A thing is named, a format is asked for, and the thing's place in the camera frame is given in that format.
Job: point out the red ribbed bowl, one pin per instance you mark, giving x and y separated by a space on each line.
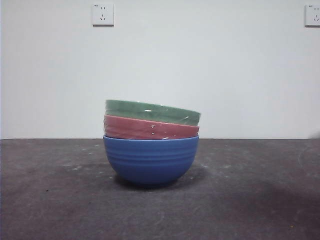
140 128

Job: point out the blue ribbed bowl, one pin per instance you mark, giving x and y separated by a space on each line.
150 160

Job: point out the white wall socket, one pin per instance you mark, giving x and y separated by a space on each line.
312 16
103 15

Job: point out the green ribbed bowl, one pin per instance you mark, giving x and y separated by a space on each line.
150 111

